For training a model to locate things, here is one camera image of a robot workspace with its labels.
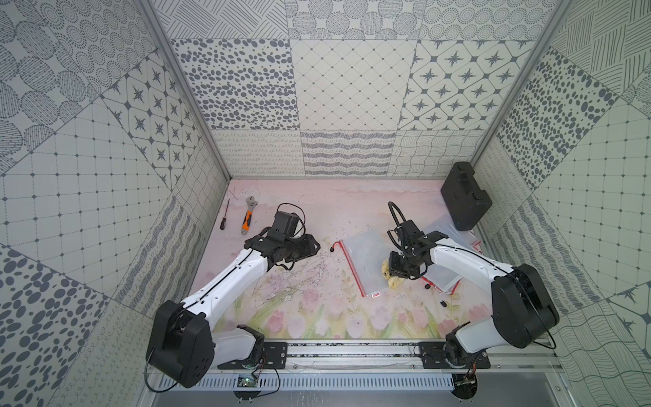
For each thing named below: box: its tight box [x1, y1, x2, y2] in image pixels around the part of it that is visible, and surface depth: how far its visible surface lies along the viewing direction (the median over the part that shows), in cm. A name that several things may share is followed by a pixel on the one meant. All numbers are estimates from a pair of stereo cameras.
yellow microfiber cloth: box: [380, 257, 405, 290], surface depth 85 cm
